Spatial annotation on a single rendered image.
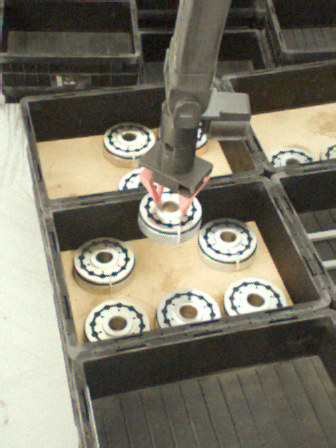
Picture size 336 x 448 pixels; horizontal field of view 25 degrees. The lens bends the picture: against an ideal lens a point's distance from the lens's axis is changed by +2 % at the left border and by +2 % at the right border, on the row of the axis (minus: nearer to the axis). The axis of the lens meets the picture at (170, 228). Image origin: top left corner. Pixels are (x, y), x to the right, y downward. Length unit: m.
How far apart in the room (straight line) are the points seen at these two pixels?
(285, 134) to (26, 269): 0.59
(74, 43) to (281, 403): 1.55
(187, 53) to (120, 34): 1.54
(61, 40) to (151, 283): 1.32
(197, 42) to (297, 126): 0.70
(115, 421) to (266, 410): 0.22
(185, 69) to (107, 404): 0.50
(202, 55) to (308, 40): 1.58
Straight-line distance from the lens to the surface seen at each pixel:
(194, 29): 0.95
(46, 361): 1.37
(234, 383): 1.20
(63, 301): 1.15
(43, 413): 1.32
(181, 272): 1.32
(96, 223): 1.31
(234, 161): 1.49
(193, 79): 1.00
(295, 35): 2.56
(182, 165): 1.14
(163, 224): 1.22
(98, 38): 2.49
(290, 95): 1.66
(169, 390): 1.18
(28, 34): 2.51
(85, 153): 1.53
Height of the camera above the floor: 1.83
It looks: 46 degrees down
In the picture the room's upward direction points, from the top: 3 degrees clockwise
